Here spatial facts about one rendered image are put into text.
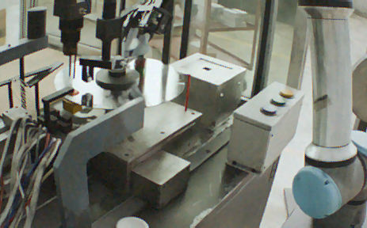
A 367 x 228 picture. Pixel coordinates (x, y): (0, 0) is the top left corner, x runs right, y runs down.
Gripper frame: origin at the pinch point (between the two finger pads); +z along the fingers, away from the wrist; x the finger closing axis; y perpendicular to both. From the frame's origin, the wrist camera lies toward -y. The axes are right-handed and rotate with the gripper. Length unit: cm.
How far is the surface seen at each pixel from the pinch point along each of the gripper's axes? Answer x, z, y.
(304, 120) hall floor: 214, -25, -74
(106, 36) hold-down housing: -13.9, -1.5, 10.2
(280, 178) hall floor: 152, 19, -39
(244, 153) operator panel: 27.7, 11.6, 22.8
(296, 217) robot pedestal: 29, 22, 45
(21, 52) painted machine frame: -25.2, 7.8, -11.9
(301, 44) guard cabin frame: 41, -24, 21
